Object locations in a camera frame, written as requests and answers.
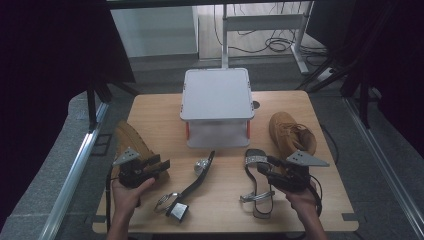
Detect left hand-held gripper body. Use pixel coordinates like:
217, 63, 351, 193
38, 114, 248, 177
112, 146, 158, 189

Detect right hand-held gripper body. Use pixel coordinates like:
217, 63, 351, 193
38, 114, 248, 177
267, 149, 330, 194

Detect tan suede boot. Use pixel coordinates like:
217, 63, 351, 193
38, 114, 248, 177
111, 119, 170, 184
268, 111, 318, 162

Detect white two-tier shoe rack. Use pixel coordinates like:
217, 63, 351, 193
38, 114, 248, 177
179, 67, 256, 149

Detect person's right hand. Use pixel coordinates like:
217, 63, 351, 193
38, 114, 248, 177
283, 181, 318, 216

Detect person's left hand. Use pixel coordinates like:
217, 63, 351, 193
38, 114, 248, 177
111, 178, 156, 214

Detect black tape floor marking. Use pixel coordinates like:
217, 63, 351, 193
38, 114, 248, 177
91, 133, 113, 157

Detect black tripod stand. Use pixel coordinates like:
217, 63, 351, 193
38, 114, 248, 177
296, 49, 373, 129
85, 78, 141, 132

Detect white cabinet panel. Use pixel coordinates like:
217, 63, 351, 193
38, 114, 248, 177
110, 5, 200, 58

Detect dark curtain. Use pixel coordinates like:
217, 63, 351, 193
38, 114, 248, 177
0, 0, 136, 231
306, 0, 424, 159

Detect thin black cable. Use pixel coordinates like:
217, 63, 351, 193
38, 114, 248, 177
319, 124, 340, 165

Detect aluminium floor rail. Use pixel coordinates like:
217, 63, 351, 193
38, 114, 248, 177
38, 101, 110, 240
343, 96, 424, 236

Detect black floor cables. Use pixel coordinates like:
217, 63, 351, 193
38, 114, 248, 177
213, 3, 329, 66

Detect white metal desk frame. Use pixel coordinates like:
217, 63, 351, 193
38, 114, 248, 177
221, 0, 315, 75

